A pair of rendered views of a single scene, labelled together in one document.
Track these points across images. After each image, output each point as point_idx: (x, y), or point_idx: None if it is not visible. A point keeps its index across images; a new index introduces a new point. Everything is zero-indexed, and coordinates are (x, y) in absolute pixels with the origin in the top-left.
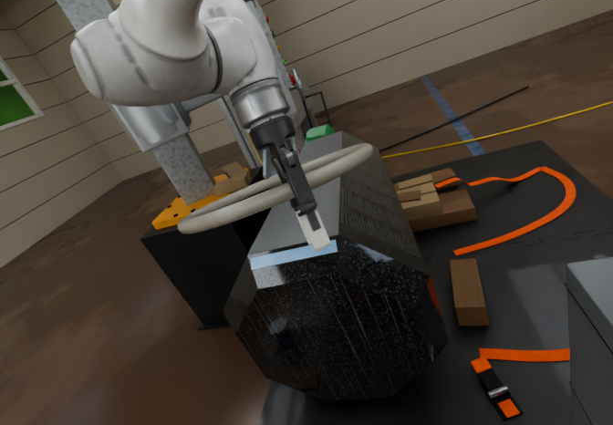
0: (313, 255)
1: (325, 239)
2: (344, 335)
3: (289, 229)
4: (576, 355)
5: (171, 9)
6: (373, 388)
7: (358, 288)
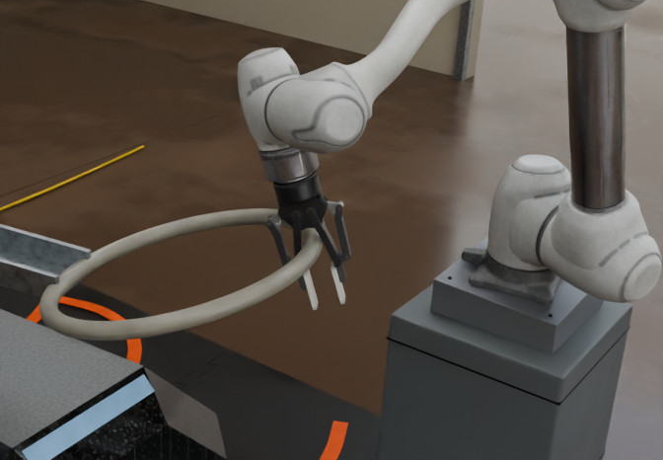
0: (124, 409)
1: (343, 291)
2: None
3: (33, 391)
4: (394, 414)
5: (384, 89)
6: None
7: (183, 444)
